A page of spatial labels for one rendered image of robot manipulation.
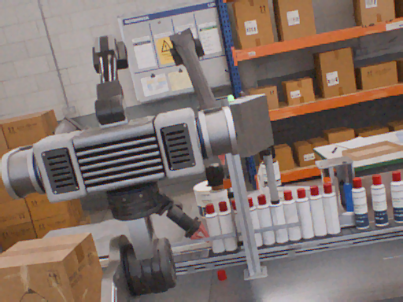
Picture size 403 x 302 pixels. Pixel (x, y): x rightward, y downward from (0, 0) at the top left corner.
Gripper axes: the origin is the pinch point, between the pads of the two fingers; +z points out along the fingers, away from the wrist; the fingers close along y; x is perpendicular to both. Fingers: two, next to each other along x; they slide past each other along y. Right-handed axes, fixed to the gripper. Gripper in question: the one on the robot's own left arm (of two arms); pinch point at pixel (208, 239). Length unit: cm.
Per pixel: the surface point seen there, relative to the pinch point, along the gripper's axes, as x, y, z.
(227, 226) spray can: -10.3, -2.4, 1.6
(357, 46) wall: -154, 459, 77
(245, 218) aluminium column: -21.2, -15.7, 1.6
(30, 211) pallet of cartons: 192, 271, -95
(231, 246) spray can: -4.9, -2.5, 8.6
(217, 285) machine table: 4.6, -19.6, 10.1
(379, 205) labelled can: -55, -3, 41
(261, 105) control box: -55, -7, -20
